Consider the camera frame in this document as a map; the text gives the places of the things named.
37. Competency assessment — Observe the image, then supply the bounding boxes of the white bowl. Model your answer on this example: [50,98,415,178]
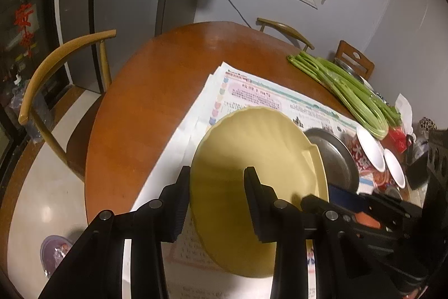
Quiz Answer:
[384,149,406,189]
[356,125,386,172]

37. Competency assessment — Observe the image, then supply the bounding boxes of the yellow shell-shaped plate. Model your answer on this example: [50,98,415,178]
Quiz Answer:
[190,107,329,278]

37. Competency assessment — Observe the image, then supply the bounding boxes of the far wooden chair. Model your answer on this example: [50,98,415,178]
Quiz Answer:
[256,17,315,52]

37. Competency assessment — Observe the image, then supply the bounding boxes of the right wooden chair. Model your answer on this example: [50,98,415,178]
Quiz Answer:
[334,40,374,80]

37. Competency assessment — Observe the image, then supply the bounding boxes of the red packet on table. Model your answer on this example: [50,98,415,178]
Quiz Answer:
[381,127,410,154]

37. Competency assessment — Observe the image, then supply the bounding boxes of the printed newspaper sheets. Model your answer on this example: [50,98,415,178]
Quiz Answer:
[133,63,358,298]

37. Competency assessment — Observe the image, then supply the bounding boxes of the purple bowl on floor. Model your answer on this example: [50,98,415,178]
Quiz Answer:
[39,235,72,279]

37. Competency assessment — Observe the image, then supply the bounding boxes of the left wooden chair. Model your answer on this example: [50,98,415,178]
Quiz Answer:
[17,30,117,181]

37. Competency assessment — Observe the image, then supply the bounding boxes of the red instant noodle package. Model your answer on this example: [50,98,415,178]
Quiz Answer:
[346,136,401,194]

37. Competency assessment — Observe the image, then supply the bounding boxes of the wooden chair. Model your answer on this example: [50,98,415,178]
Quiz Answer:
[256,17,315,52]
[334,40,374,80]
[17,30,117,181]

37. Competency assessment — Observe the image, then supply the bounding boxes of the green celery bunch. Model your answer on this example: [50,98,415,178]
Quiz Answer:
[286,51,402,140]

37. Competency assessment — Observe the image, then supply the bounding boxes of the dark round metal plate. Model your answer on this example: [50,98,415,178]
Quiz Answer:
[304,128,359,193]

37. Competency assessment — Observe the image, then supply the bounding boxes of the glass door with red characters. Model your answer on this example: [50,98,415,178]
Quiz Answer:
[1,0,59,158]

